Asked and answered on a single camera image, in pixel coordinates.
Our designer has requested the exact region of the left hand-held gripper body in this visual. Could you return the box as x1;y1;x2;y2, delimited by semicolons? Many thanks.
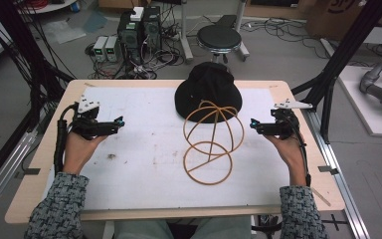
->
69;94;117;140

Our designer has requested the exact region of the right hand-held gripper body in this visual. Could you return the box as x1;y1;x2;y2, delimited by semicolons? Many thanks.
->
258;99;313;140

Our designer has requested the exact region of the person's left hand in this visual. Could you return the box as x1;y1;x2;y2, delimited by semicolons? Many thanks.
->
62;130;108;176

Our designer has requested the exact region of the person's right hand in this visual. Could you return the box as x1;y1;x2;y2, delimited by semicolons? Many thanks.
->
264;132;308;187

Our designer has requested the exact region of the white table mat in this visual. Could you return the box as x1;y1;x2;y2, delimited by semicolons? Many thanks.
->
45;86;291;211

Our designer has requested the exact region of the black bucket hat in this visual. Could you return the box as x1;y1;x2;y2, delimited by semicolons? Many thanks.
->
174;61;244;124

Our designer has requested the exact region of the grey power supply unit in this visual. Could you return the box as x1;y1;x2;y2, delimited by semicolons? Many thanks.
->
93;35;109;63
104;35;119;63

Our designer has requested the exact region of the black computer tower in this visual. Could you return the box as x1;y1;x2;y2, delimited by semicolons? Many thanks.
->
141;5;163;53
116;11;144;66

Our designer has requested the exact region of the white platform board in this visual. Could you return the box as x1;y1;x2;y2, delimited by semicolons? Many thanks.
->
337;65;382;137

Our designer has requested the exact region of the black round stool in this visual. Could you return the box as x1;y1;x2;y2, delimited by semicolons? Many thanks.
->
196;24;243;65

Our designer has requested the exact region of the cardboard box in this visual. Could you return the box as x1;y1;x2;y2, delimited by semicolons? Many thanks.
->
303;0;382;42

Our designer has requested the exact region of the left hand-held gripper cable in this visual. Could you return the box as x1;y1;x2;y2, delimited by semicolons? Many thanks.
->
53;103;80;176

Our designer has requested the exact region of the hand-held gripper cable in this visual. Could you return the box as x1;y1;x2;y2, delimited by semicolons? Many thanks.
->
286;114;312;187
53;103;80;176

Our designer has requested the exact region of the right hand-held gripper cable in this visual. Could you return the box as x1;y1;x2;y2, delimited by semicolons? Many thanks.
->
286;114;312;187

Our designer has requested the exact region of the tan wire hat stand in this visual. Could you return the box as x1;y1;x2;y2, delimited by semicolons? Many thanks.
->
182;100;246;186

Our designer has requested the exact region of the tangle of floor cables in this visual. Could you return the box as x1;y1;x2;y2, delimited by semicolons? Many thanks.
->
85;39;184;81

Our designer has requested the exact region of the aluminium rail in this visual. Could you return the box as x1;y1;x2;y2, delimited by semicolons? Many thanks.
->
302;109;372;239
0;109;53;223

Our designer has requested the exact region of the black metal frame post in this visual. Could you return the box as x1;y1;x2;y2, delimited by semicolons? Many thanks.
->
0;0;76;133
290;0;382;144

